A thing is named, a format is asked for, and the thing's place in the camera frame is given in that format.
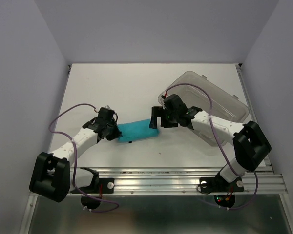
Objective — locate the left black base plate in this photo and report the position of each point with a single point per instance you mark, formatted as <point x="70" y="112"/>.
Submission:
<point x="99" y="186"/>

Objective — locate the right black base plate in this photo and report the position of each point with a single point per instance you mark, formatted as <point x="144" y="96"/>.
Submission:
<point x="208" y="185"/>

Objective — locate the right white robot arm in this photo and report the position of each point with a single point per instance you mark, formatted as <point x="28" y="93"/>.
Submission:
<point x="250" y="144"/>

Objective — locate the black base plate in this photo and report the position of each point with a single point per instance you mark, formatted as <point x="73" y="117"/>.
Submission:
<point x="99" y="186"/>
<point x="208" y="185"/>

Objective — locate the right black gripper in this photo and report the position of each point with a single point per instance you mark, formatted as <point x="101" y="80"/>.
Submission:
<point x="156" y="111"/>

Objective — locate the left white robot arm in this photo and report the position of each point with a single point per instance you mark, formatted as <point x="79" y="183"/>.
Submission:
<point x="51" y="175"/>

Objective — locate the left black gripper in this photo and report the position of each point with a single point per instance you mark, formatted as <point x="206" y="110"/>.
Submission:
<point x="116" y="133"/>

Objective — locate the clear plastic bin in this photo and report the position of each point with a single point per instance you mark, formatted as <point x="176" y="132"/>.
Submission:
<point x="193" y="90"/>

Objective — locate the turquoise t shirt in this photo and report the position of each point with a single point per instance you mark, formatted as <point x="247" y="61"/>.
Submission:
<point x="138" y="130"/>

